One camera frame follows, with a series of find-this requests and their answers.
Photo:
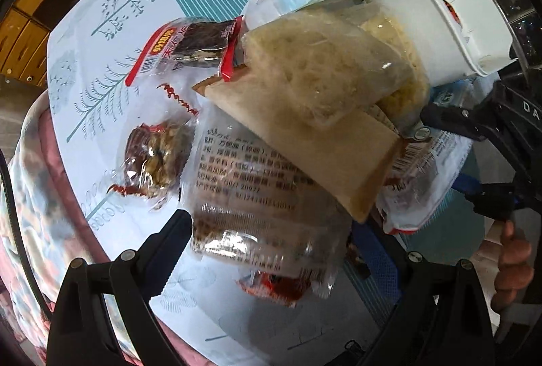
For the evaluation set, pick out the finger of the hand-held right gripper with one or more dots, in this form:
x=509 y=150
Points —
x=487 y=201
x=465 y=121

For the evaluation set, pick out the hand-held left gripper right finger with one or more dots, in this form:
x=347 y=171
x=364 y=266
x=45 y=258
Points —
x=374 y=260

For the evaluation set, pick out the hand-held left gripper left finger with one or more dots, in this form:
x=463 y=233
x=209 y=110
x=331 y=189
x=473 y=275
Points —
x=170 y=238

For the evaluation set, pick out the red and white snack packet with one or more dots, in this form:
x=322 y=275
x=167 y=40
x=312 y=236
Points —
x=423 y=188

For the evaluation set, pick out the clear walnut snack packet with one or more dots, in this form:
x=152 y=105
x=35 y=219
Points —
x=156 y=154

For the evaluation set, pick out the clear noodle packet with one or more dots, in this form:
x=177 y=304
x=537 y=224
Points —
x=254 y=205

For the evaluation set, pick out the white plastic bin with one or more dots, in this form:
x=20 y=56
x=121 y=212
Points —
x=449 y=6

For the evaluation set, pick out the brown wafer packet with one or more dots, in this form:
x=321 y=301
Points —
x=296 y=133

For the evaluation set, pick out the clear puffed corn packet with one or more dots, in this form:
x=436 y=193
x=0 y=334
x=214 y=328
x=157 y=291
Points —
x=322 y=65

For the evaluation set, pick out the red label dark snack packet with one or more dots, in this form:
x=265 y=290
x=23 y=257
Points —
x=186 y=48

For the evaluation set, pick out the person's right hand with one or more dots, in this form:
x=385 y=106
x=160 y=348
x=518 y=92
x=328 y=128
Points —
x=514 y=260

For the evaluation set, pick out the pink patterned blanket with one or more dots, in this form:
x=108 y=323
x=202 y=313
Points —
x=25 y=230

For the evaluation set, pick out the tree print tablecloth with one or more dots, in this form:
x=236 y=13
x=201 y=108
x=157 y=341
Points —
x=106 y=65

